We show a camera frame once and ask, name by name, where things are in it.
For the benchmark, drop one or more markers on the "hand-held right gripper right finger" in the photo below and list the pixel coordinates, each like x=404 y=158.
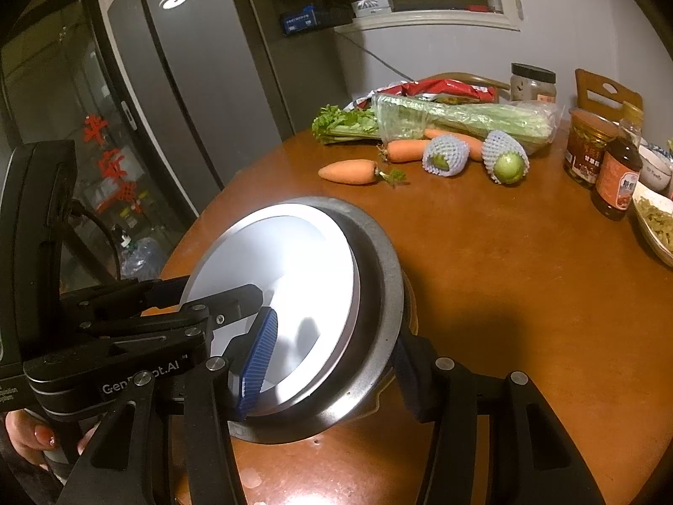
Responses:
x=407 y=373

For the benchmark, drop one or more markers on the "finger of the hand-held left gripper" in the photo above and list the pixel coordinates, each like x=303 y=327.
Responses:
x=131 y=294
x=221 y=305

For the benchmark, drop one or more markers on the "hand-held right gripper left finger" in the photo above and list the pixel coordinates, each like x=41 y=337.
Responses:
x=257 y=357

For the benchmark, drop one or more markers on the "steel bowl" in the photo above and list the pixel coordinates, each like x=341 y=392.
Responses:
x=294 y=263

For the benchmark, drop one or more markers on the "grey round metal pan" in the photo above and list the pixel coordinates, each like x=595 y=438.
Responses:
x=386 y=284

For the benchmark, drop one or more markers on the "person's left hand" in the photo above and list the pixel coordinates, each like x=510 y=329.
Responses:
x=21 y=436

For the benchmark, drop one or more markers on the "clear plastic bag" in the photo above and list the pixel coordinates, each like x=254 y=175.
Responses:
x=144 y=258

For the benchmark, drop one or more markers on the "glass door red decals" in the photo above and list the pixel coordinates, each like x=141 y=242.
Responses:
x=79 y=115

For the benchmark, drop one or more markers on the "carrot with green stem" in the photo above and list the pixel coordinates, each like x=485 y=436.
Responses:
x=347 y=172

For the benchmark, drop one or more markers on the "grey refrigerator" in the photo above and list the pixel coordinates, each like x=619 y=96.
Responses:
x=210 y=89

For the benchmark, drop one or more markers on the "green fruit in foam net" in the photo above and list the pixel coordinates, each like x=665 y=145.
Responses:
x=441 y=158
x=507 y=165

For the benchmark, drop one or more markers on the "orange carrot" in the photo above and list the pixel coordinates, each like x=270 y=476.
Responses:
x=473 y=148
x=407 y=151

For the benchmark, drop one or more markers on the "bagged celery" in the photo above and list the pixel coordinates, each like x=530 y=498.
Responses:
x=462 y=115

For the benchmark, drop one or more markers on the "brown sauce bottle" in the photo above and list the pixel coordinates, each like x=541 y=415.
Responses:
x=615 y=184

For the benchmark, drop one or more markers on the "red label pickle jar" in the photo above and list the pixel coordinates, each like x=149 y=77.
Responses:
x=583 y=152

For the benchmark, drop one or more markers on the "red snack bag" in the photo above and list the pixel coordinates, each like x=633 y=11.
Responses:
x=447 y=89

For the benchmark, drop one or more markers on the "white plate of food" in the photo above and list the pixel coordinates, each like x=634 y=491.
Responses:
x=657 y=226

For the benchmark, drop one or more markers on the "blue box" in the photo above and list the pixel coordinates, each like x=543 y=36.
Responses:
x=299 y=21

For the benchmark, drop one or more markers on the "wooden chair curved back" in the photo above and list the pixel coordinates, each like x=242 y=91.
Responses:
x=462 y=76

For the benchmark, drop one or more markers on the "clear jar black lid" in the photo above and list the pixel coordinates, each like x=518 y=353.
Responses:
x=532 y=87

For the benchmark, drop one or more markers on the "white blue ceramic bowl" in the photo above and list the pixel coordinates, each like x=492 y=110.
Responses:
x=657 y=168

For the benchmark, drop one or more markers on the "white box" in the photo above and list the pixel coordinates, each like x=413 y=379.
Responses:
x=373 y=6

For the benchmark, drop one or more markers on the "wooden chair cutout back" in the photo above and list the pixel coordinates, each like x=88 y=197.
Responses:
x=589 y=89

